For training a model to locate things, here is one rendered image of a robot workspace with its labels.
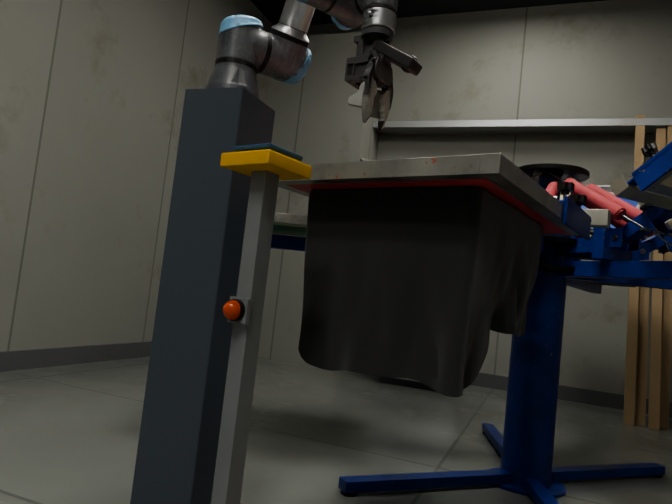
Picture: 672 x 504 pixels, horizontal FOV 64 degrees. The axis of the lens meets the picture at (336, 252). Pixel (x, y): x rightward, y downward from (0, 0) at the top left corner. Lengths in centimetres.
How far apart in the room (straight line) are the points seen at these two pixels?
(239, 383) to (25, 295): 296
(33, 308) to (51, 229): 52
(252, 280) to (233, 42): 75
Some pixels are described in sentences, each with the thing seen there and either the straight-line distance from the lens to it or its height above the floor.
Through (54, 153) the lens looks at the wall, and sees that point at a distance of 402.
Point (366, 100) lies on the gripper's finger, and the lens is 119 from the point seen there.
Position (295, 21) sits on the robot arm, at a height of 144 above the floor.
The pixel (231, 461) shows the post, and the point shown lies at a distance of 111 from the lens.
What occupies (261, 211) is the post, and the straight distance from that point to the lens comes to 106.
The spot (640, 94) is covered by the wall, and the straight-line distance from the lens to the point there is 553.
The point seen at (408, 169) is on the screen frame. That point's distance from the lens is 112.
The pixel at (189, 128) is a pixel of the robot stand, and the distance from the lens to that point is 152.
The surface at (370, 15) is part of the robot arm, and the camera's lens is 129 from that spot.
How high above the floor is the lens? 71
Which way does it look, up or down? 4 degrees up
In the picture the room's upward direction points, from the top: 6 degrees clockwise
